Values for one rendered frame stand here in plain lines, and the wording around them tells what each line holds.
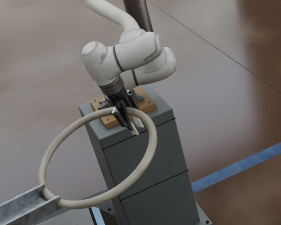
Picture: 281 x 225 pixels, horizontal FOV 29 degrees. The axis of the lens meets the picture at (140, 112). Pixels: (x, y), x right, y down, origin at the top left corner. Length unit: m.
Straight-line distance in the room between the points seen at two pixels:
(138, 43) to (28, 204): 0.70
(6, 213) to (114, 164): 0.87
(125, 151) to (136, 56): 0.87
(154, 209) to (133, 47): 1.27
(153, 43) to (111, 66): 0.17
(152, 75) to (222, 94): 1.65
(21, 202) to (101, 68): 0.56
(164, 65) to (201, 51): 2.32
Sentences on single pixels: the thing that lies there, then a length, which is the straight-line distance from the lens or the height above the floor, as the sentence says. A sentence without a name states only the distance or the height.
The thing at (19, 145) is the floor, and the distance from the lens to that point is 4.38.
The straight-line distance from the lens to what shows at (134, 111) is 2.08.
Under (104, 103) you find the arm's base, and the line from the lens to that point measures 2.73.
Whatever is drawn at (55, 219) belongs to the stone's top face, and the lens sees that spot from 2.14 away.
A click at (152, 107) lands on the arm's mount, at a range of 2.69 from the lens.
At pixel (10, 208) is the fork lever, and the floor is 1.05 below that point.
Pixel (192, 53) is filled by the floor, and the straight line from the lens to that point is 4.92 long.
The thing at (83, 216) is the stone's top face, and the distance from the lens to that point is 2.09.
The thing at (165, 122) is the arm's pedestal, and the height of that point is 0.74.
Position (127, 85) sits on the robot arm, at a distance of 2.65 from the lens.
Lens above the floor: 2.21
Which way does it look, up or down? 31 degrees down
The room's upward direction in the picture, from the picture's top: 16 degrees counter-clockwise
